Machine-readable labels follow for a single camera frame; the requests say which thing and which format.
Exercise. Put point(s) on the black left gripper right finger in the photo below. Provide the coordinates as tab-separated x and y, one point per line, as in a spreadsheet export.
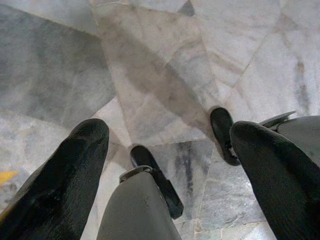
282	180

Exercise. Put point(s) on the black right robot foot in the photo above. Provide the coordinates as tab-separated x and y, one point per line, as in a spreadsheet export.
221	125

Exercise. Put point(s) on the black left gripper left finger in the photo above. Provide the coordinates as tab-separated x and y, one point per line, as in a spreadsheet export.
62	185

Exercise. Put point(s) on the yellow shirt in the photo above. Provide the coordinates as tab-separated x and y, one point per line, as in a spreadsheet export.
7	175

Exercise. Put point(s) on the black robot foot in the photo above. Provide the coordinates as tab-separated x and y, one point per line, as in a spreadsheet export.
166	187
221	125

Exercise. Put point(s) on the grey robot leg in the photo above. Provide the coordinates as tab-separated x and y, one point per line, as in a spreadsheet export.
300	132
135	210

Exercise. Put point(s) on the grey left robot leg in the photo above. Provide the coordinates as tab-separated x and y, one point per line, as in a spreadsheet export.
135	210

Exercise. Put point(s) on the grey right robot leg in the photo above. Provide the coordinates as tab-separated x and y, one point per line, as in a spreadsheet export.
300	132

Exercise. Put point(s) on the black left robot foot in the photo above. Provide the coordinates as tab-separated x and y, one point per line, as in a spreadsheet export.
166	187

